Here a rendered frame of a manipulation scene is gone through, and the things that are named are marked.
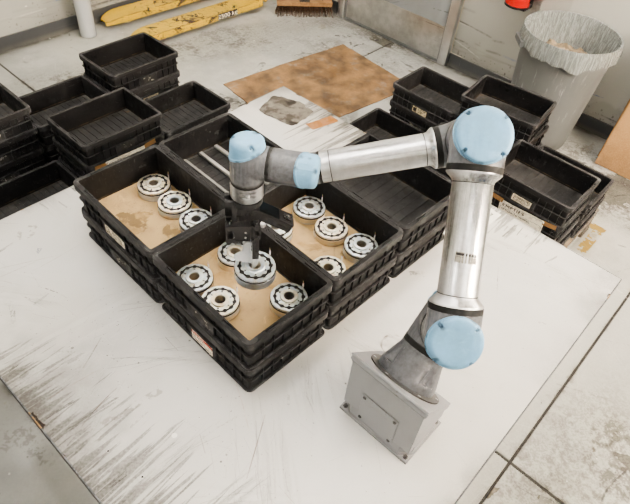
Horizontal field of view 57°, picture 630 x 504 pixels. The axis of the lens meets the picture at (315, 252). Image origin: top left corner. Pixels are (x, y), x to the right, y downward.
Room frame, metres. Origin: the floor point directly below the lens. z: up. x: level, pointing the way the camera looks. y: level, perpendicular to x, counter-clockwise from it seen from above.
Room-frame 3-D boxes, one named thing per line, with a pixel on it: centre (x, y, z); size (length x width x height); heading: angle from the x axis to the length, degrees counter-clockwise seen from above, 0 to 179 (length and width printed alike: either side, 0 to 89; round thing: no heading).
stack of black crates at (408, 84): (2.87, -0.56, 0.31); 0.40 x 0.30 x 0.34; 52
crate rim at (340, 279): (1.24, -0.01, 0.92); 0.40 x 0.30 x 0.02; 50
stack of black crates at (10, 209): (1.80, 1.23, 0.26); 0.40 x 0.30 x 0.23; 142
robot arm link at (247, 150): (0.99, 0.16, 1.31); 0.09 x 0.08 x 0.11; 85
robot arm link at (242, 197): (0.98, 0.17, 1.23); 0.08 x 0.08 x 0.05
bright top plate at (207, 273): (1.02, 0.32, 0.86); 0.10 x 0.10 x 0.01
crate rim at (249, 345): (1.01, 0.19, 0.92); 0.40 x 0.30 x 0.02; 50
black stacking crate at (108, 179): (1.26, 0.49, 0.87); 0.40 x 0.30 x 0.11; 50
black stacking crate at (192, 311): (1.01, 0.19, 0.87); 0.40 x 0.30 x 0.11; 50
